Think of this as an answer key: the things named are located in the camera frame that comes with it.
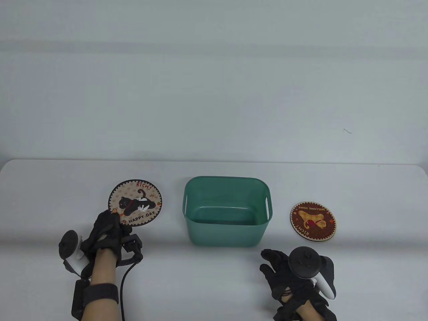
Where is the person's left forearm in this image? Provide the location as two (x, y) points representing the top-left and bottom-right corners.
(82, 249), (117, 321)

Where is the black left wrist strap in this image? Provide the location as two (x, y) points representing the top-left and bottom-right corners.
(83, 283), (119, 305)

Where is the beige cat coaster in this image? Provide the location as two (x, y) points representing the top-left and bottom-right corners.
(108, 180), (163, 227)

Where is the black left cable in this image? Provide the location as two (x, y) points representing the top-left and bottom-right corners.
(119, 262), (137, 321)

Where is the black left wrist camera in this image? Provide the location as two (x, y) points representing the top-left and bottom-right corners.
(121, 234), (144, 264)

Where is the black left wrist box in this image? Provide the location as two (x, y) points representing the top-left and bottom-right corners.
(71, 279), (90, 320)

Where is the person's right hand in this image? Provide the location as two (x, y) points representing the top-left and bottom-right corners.
(260, 249), (337, 321)

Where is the brown dog coaster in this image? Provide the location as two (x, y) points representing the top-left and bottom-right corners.
(290, 201), (336, 241)

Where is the black white left hand controller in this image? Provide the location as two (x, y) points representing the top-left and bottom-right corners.
(59, 230), (88, 276)

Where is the black white hand controller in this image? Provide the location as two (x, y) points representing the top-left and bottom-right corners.
(289, 246), (336, 300)
(59, 230), (88, 276)

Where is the black white right hand controller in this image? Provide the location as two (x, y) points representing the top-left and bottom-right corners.
(289, 246), (336, 300)

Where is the green plastic bin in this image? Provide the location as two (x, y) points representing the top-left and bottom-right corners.
(183, 176), (274, 247)

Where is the person's left hand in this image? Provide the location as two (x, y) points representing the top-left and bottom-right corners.
(81, 210), (124, 259)

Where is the person's right forearm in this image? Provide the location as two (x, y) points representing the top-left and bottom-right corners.
(294, 306), (318, 321)

